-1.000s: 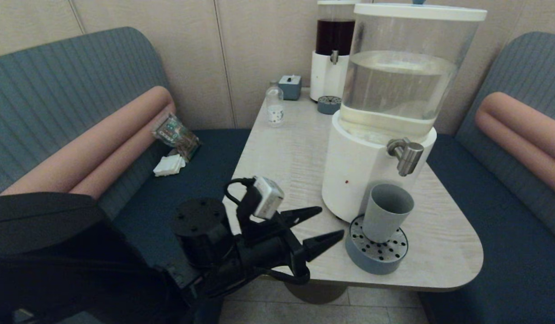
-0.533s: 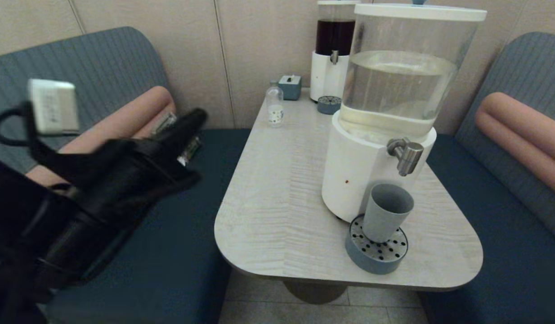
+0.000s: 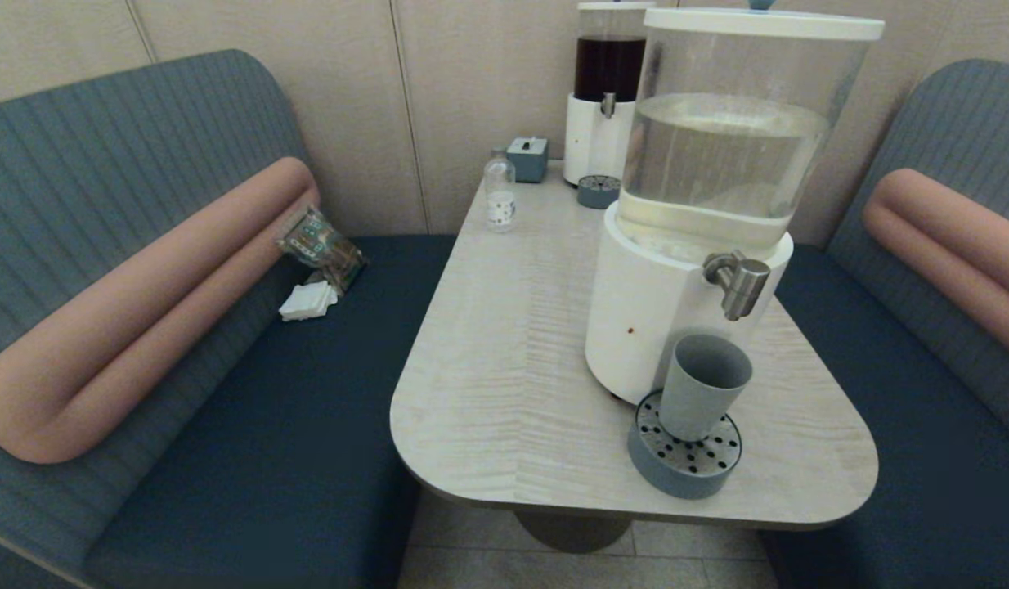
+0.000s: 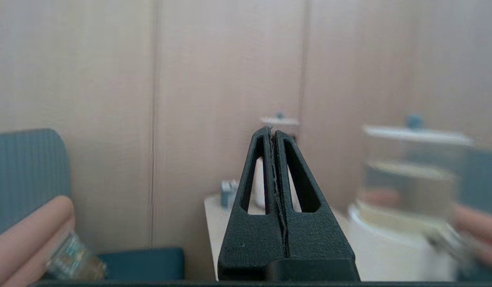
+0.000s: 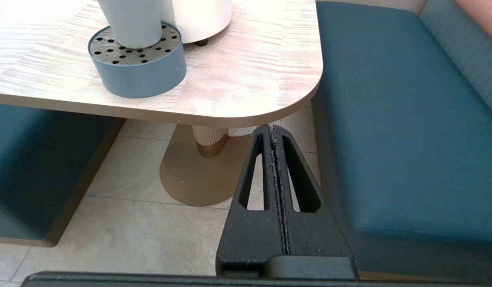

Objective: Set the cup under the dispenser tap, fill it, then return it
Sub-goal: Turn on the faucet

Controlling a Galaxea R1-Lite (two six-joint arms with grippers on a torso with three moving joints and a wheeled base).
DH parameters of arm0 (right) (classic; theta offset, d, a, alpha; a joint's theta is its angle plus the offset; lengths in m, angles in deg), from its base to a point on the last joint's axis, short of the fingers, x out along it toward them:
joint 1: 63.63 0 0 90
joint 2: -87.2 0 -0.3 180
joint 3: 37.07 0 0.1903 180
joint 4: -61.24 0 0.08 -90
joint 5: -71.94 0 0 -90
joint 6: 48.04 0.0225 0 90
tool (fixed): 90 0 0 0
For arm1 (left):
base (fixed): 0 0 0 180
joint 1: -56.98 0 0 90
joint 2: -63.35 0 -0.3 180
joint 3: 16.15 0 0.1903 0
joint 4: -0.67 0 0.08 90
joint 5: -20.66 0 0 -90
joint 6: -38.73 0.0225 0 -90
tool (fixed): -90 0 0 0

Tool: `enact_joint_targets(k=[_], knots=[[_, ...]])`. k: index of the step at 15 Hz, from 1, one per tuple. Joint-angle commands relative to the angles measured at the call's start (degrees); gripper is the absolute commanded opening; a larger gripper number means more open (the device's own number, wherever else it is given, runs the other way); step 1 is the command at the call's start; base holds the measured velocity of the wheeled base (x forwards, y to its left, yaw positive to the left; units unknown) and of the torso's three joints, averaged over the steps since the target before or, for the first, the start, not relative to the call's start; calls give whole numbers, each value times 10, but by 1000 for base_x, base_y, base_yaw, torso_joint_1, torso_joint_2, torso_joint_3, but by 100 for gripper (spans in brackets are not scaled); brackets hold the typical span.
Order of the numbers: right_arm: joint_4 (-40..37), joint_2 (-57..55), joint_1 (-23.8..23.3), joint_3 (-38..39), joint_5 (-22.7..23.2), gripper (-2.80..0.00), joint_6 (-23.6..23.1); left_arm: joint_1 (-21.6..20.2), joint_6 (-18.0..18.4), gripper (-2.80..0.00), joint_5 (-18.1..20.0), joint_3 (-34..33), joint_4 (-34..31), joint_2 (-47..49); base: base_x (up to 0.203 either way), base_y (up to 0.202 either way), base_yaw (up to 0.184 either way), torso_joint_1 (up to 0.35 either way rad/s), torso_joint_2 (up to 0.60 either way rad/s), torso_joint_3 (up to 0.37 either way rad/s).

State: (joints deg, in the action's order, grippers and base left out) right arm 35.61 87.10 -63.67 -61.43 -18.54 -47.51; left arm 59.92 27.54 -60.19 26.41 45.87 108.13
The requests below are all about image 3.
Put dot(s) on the pink bolster cushion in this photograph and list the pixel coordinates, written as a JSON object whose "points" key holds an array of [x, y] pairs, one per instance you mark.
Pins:
{"points": [[145, 311], [946, 237]]}

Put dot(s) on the clear plastic bottle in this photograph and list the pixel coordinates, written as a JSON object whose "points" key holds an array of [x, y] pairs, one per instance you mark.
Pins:
{"points": [[500, 196]]}

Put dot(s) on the blue ribbed sofa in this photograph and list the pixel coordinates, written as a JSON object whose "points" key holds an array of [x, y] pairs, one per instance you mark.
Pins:
{"points": [[946, 458], [226, 450]]}

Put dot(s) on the large metal dispenser tap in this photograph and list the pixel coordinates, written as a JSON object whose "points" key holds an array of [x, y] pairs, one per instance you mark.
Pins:
{"points": [[742, 282]]}

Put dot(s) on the grey perforated drip tray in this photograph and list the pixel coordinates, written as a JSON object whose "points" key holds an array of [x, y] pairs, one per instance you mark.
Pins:
{"points": [[684, 474]]}

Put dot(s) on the white napkin stack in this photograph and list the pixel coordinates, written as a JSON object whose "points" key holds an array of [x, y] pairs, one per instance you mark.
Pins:
{"points": [[308, 301]]}

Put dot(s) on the green snack packet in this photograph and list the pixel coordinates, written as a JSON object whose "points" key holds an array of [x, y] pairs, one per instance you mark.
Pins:
{"points": [[320, 245]]}

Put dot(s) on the grey plastic cup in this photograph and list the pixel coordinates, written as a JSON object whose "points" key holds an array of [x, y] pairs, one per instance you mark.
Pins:
{"points": [[701, 384]]}

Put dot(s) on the small grey drip tray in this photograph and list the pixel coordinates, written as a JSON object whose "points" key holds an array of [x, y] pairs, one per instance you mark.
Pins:
{"points": [[598, 192]]}

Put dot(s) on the small dark liquid dispenser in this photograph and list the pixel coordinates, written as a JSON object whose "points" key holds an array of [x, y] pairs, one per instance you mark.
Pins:
{"points": [[607, 65]]}

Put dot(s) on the small blue tissue box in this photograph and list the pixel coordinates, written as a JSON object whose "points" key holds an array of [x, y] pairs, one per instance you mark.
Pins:
{"points": [[527, 159]]}

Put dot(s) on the small metal dispenser tap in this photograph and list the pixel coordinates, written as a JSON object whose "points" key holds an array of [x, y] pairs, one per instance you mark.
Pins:
{"points": [[608, 104]]}

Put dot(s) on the large clear water dispenser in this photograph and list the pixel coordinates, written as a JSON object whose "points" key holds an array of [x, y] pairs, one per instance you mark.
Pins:
{"points": [[717, 147]]}

